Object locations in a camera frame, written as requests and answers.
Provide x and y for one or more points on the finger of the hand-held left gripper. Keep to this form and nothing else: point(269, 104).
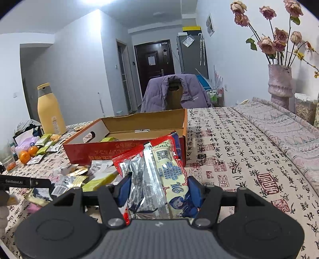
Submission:
point(41, 183)

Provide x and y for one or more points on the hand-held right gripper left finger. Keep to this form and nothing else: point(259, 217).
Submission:
point(123, 191)

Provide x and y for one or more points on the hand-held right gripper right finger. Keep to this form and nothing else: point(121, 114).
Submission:
point(195, 193)

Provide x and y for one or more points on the red blue silver snack packet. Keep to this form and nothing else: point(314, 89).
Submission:
point(154, 179)

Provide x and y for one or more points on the red orange cardboard box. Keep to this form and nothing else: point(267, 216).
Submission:
point(99, 152)

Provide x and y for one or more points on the person's left hand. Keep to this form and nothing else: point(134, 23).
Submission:
point(3, 219)

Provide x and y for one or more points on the clear plastic cup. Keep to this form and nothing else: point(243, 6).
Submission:
point(7, 159)

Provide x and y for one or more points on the orange fruit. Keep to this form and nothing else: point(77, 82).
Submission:
point(24, 158)
point(33, 151)

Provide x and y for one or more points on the pile of loose snack packets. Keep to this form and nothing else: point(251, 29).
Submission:
point(72, 180)

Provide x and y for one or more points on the pink plastic bag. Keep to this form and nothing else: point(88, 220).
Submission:
point(26, 144)

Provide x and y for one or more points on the grey clothes heap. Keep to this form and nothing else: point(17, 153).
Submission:
point(28, 125)

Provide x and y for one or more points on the yellow bottle with grey collar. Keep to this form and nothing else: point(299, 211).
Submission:
point(51, 112)

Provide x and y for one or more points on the wooden chair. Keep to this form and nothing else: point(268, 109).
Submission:
point(174, 98)

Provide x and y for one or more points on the purple padded jacket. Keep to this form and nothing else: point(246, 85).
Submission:
point(155, 94)

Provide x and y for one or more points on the pink patterned folded cloth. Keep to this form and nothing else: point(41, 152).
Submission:
point(286, 129)

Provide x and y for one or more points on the grey interior door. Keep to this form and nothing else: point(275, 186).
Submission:
point(123, 79)

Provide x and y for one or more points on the dark brown entrance door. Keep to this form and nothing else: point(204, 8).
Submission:
point(149, 77)

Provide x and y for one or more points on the grey refrigerator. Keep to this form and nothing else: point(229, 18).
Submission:
point(192, 59)

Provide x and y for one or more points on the white paper notice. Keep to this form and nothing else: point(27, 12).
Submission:
point(151, 60)

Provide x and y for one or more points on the clear storage jar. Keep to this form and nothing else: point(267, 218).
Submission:
point(304, 109)

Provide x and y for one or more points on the pink textured vase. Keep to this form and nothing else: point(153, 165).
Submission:
point(280, 82)

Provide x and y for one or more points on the folded white umbrella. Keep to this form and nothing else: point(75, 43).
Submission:
point(202, 49)

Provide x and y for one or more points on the clear plastic bag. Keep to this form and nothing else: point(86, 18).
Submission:
point(188, 41)

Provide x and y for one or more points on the yellow black box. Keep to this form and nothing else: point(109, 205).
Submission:
point(191, 31)

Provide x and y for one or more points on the dried pink rose bouquet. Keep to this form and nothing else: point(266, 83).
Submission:
point(266, 44)

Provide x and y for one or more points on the white wall panel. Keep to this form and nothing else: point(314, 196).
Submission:
point(210, 25)

